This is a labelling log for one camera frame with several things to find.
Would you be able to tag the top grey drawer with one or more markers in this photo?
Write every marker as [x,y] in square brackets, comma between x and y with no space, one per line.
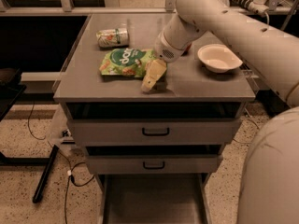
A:
[152,124]

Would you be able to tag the white power strip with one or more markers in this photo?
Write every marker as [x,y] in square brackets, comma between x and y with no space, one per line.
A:
[257,8]

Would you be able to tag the black table leg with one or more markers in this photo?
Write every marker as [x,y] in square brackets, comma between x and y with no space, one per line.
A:
[45,175]

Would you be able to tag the red apple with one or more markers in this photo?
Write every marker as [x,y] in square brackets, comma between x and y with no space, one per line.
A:
[187,49]

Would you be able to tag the white bowl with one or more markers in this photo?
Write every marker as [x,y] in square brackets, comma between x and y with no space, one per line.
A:
[218,58]

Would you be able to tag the green rice chip bag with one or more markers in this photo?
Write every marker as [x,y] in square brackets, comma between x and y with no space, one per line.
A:
[126,62]

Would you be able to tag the bottom grey drawer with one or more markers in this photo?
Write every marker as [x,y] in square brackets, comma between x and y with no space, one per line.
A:
[154,199]

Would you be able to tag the green white drink can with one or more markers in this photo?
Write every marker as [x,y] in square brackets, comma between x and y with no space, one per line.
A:
[112,38]

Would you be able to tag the grey drawer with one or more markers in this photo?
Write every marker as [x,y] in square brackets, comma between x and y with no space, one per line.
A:
[154,199]
[152,160]
[152,124]

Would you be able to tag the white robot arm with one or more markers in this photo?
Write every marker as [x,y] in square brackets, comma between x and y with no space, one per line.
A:
[269,189]

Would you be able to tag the grey drawer cabinet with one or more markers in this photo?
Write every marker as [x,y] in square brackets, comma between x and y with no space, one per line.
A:
[185,81]

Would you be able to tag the black side table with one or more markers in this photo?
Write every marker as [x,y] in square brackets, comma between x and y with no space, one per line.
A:
[10,89]

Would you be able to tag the middle grey drawer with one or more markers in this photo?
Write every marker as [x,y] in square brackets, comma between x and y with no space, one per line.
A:
[152,160]

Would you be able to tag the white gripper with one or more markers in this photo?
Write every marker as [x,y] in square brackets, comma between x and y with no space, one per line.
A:
[163,51]

